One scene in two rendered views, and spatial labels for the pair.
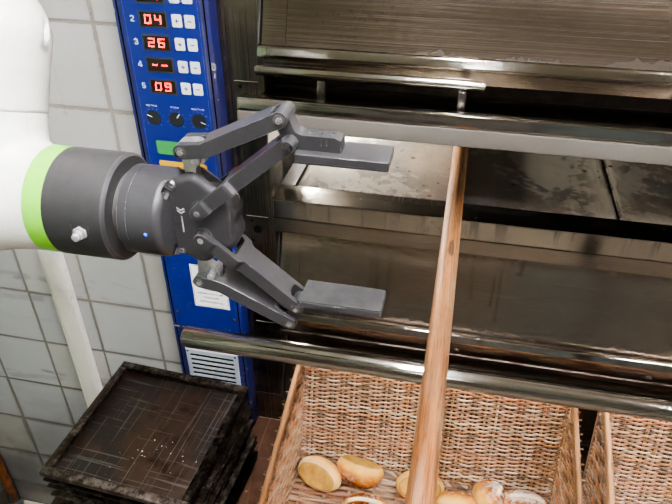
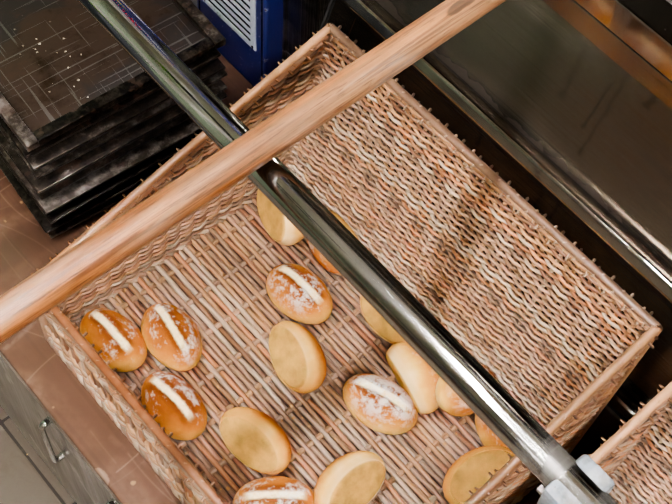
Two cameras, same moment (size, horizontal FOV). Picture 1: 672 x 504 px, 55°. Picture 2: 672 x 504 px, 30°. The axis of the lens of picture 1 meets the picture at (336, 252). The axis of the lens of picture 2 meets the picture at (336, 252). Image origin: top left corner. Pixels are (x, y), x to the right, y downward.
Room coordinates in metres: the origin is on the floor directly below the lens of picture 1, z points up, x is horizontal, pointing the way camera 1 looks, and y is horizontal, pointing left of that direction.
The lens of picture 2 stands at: (0.13, -0.50, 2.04)
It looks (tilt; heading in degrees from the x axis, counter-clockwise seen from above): 60 degrees down; 32
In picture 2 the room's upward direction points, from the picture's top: 6 degrees clockwise
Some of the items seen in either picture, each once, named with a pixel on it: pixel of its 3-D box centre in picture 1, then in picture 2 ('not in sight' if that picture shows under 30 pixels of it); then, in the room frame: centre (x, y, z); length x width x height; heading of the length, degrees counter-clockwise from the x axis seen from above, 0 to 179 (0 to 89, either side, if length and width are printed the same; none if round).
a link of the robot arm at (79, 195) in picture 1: (108, 201); not in sight; (0.48, 0.20, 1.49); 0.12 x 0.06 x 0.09; 168
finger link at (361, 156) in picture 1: (344, 154); not in sight; (0.43, -0.01, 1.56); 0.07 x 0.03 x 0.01; 78
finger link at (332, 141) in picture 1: (309, 128); not in sight; (0.44, 0.02, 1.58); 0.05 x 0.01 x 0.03; 78
